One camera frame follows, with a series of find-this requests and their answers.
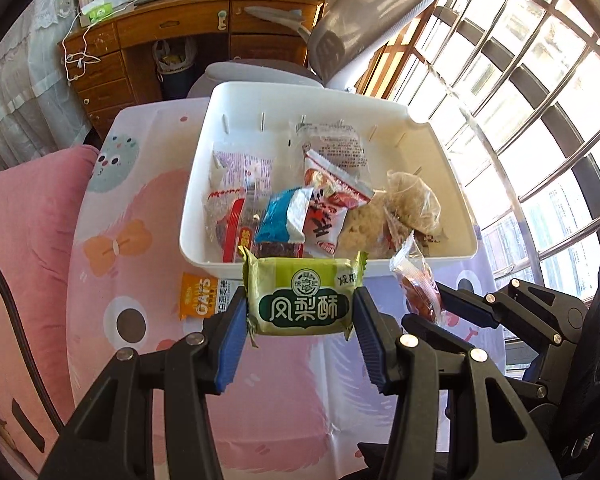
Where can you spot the orange white oats bar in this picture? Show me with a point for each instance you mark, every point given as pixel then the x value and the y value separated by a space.
pixel 204 296

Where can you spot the metal window guard bars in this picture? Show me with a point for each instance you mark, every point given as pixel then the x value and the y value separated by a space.
pixel 512 89

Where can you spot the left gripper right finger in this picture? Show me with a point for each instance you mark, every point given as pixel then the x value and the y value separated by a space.
pixel 457 416

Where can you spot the clear bag pale pastry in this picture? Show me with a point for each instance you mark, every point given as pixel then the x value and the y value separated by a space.
pixel 413 202

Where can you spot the small orange snack sachet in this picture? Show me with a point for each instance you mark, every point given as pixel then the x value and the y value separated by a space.
pixel 410 268

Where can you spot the green pineapple cake packet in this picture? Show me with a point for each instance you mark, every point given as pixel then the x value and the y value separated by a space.
pixel 289 297

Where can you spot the black waste bin with bag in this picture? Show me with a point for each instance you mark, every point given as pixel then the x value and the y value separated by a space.
pixel 175 65

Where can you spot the wooden desk with drawers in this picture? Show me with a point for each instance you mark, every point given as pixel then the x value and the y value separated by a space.
pixel 112 65

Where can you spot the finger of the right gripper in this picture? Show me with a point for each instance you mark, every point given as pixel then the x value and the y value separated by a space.
pixel 436 336
pixel 544 319

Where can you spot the red white cartoon snack packet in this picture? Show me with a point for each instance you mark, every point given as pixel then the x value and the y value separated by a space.
pixel 335 192

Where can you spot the clear packet printed label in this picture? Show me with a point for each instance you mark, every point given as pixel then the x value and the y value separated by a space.
pixel 340 144

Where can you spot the grey office chair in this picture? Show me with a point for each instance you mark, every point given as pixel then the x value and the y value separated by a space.
pixel 340 46

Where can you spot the green tissue box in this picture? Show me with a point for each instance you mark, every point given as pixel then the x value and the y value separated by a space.
pixel 100 12

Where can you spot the cartoon printed bed sheet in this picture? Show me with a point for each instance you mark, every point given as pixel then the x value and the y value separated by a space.
pixel 90 248

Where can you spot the white plastic storage bin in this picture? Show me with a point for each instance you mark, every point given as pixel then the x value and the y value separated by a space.
pixel 289 170

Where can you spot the blue foil snack packet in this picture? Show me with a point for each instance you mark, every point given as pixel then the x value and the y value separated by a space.
pixel 285 216

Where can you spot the white lace covered piano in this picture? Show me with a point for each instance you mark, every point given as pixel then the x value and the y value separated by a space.
pixel 39 112

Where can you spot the red white noodle snack packet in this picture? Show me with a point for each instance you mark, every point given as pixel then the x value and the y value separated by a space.
pixel 240 187

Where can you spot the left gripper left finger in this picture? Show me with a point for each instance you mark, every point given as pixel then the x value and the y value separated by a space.
pixel 109 435

